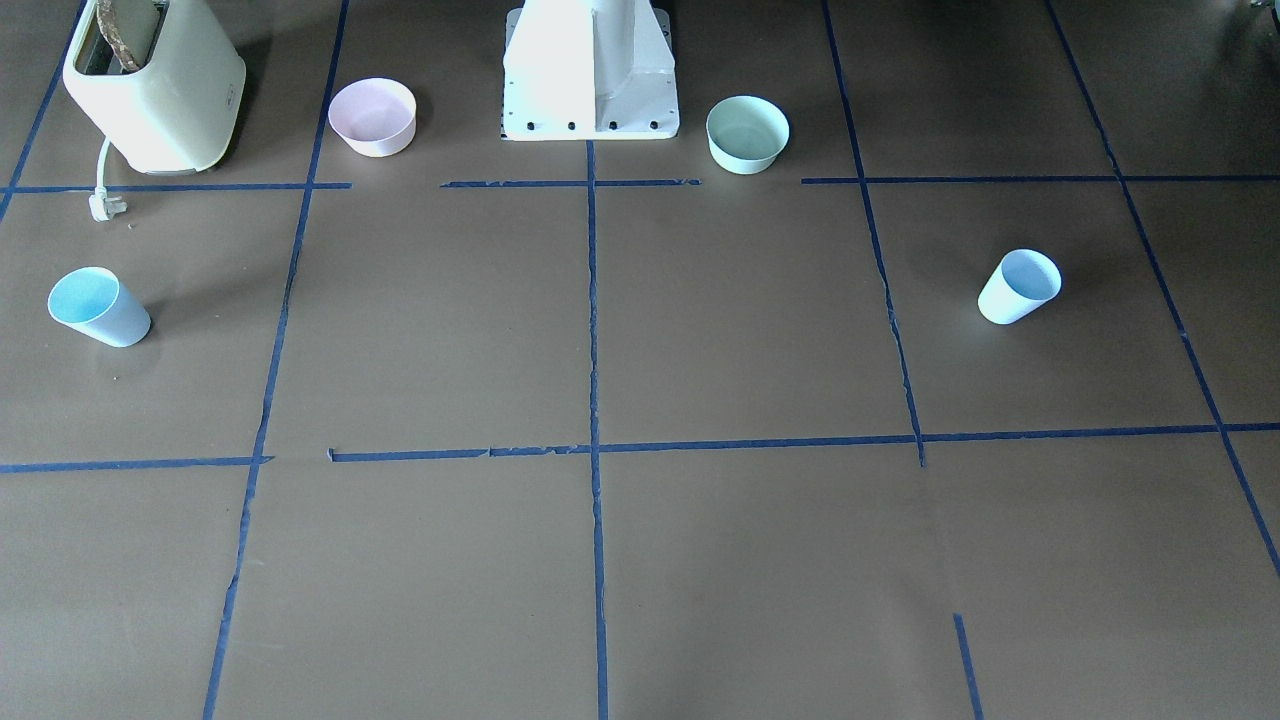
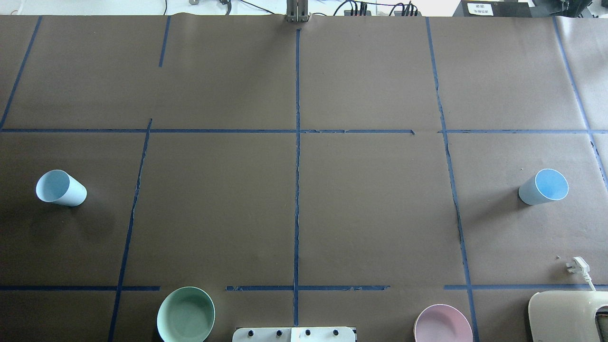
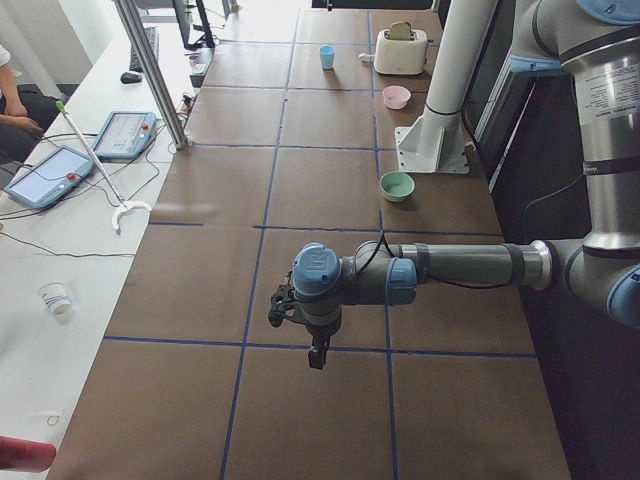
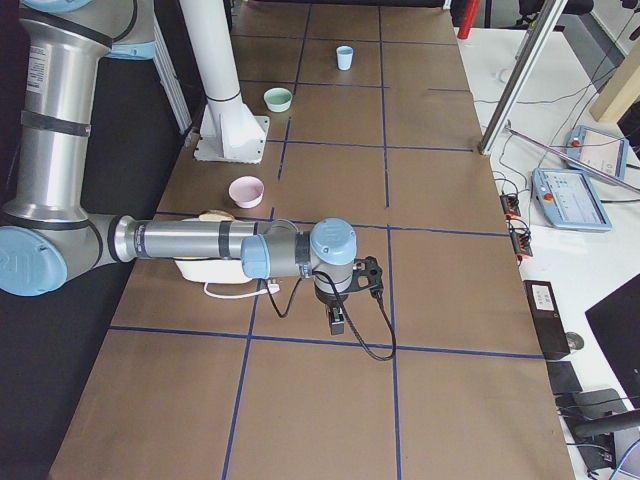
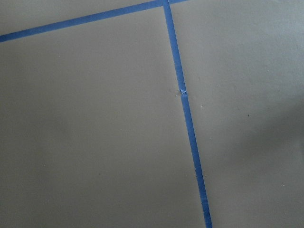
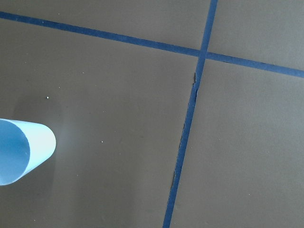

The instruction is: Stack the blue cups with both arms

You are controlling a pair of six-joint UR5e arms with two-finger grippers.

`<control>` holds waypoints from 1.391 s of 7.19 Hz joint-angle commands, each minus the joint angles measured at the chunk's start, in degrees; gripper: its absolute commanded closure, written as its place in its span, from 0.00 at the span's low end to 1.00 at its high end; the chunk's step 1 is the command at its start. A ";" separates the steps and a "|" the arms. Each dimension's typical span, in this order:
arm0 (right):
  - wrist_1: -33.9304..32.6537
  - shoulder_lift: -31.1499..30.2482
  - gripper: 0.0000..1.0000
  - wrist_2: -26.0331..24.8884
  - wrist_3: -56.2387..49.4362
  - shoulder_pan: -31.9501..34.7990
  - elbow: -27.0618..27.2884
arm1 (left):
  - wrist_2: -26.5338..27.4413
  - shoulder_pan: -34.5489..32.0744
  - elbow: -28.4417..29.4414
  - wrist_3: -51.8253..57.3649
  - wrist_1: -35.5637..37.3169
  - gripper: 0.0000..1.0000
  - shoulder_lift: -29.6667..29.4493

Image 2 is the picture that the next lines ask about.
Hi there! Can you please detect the pink bowl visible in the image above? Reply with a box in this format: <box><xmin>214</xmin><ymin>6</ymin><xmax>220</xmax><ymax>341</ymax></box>
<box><xmin>413</xmin><ymin>304</ymin><xmax>474</xmax><ymax>342</ymax></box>

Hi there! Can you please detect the cream toaster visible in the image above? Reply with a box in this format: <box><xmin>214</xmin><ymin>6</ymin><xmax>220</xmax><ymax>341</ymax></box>
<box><xmin>528</xmin><ymin>290</ymin><xmax>608</xmax><ymax>342</ymax></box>

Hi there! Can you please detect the white toaster plug cable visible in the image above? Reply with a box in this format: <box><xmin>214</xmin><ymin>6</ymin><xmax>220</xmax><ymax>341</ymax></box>
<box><xmin>566</xmin><ymin>256</ymin><xmax>597</xmax><ymax>292</ymax></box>

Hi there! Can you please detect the green bowl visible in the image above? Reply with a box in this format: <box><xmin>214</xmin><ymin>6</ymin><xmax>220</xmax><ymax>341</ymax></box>
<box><xmin>156</xmin><ymin>286</ymin><xmax>216</xmax><ymax>342</ymax></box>

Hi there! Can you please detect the black box with label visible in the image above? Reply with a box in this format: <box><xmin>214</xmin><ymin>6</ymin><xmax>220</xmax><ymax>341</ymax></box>
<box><xmin>452</xmin><ymin>0</ymin><xmax>532</xmax><ymax>18</ymax></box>

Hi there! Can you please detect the light blue cup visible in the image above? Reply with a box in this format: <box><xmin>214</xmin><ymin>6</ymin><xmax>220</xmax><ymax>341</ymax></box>
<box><xmin>518</xmin><ymin>169</ymin><xmax>570</xmax><ymax>206</ymax></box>
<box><xmin>35</xmin><ymin>170</ymin><xmax>87</xmax><ymax>207</ymax></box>

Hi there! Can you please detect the aluminium camera post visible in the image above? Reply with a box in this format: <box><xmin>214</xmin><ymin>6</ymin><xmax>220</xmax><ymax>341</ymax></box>
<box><xmin>286</xmin><ymin>0</ymin><xmax>310</xmax><ymax>22</ymax></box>

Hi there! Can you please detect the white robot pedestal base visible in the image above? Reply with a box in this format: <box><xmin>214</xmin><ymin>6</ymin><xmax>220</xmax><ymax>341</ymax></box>
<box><xmin>232</xmin><ymin>326</ymin><xmax>358</xmax><ymax>342</ymax></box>

